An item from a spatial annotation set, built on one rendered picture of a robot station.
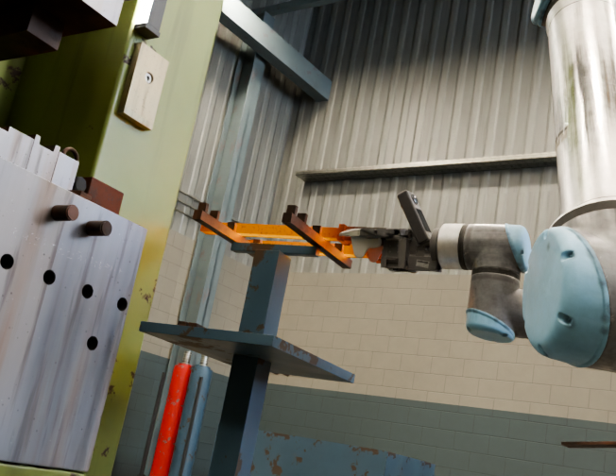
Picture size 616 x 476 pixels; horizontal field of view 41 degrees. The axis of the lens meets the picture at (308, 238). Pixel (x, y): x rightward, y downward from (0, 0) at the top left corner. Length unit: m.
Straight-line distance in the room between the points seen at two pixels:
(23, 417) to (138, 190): 0.63
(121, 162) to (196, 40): 0.39
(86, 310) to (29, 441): 0.23
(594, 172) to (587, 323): 0.22
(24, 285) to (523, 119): 9.03
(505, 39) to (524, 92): 0.85
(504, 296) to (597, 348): 0.62
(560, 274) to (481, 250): 0.66
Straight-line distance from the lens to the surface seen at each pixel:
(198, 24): 2.03
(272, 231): 1.76
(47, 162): 1.48
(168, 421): 8.93
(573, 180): 1.05
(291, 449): 5.15
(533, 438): 8.95
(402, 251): 1.62
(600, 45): 1.23
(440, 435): 9.35
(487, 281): 1.53
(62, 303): 1.42
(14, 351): 1.37
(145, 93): 1.83
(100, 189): 1.55
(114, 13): 1.63
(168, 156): 1.90
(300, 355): 1.58
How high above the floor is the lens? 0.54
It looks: 16 degrees up
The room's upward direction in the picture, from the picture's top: 11 degrees clockwise
